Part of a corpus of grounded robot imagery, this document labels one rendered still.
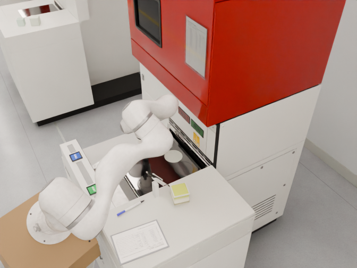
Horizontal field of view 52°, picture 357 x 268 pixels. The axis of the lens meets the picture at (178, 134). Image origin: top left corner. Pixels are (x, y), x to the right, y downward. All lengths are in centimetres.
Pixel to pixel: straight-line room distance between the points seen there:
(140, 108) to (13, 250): 73
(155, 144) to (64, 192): 35
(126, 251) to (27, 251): 38
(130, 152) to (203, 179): 61
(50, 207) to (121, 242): 47
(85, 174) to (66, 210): 69
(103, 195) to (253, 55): 86
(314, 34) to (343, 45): 116
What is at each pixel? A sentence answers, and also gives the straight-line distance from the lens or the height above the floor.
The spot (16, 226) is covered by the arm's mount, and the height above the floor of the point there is 109.
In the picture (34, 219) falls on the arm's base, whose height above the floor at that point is 109.
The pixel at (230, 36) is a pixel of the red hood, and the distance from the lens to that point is 148.
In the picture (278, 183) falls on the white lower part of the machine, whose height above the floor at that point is 51.
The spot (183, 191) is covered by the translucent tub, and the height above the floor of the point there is 103.
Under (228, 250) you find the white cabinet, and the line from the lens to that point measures 179.
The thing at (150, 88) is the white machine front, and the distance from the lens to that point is 227.
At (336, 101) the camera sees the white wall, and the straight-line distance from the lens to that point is 317.
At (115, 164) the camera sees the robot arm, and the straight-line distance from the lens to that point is 124.
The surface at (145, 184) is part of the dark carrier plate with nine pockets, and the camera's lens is 185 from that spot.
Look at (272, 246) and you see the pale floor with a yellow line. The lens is 278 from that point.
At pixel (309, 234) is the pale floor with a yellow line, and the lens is 291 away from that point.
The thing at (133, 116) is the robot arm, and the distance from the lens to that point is 130.
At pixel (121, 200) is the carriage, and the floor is 88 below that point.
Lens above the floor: 228
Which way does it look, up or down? 40 degrees down
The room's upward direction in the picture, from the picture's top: straight up
